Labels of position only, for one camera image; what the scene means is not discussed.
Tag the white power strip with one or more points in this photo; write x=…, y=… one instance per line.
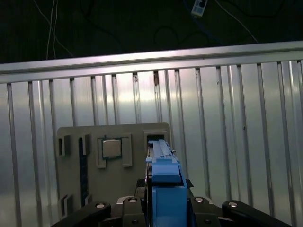
x=198, y=8

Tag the beige parts rack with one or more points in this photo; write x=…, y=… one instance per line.
x=111, y=184

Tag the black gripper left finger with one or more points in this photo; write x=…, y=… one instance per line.
x=132, y=210

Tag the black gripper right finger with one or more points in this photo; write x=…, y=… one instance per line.
x=203, y=210

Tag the silver CPU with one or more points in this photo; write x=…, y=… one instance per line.
x=111, y=148

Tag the aluminium table frame rail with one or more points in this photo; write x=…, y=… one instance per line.
x=151, y=60

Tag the hard disk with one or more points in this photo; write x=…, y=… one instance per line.
x=165, y=170

